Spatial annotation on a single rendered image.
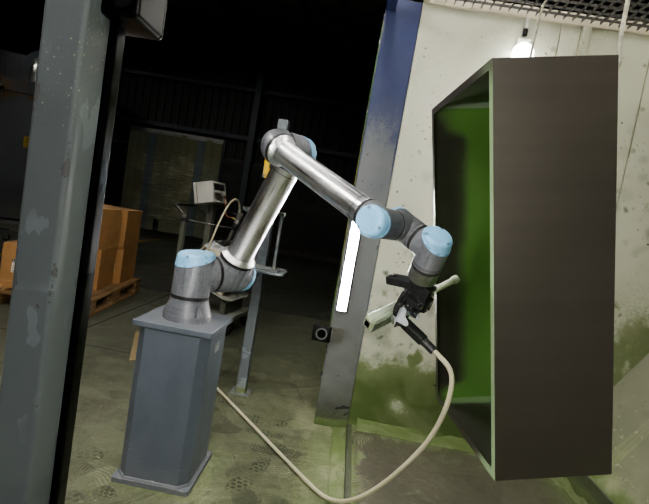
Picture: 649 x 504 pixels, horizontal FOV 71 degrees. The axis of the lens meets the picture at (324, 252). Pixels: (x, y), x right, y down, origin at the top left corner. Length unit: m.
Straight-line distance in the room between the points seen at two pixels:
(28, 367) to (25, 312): 0.06
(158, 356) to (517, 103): 1.47
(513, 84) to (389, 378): 1.68
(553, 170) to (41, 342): 1.25
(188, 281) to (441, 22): 1.79
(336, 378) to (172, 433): 0.99
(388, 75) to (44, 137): 2.11
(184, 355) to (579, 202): 1.41
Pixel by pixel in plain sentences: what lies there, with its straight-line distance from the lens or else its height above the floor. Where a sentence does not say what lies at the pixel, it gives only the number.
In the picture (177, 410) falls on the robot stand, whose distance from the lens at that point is 1.89.
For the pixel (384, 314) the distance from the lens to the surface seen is 1.50.
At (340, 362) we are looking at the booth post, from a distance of 2.54.
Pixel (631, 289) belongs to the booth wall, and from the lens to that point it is 2.83.
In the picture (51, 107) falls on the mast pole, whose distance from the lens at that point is 0.59.
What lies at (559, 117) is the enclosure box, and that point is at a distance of 1.45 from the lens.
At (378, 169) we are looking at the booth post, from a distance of 2.43.
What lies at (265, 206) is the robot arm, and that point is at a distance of 1.78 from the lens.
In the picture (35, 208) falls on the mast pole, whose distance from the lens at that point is 0.59.
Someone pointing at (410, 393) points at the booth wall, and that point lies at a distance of 2.61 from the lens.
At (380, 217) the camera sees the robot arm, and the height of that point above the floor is 1.16.
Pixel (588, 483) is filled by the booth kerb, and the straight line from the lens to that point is 2.62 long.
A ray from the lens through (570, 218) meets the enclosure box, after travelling 1.45.
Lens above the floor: 1.14
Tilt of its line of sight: 5 degrees down
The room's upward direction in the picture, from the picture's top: 10 degrees clockwise
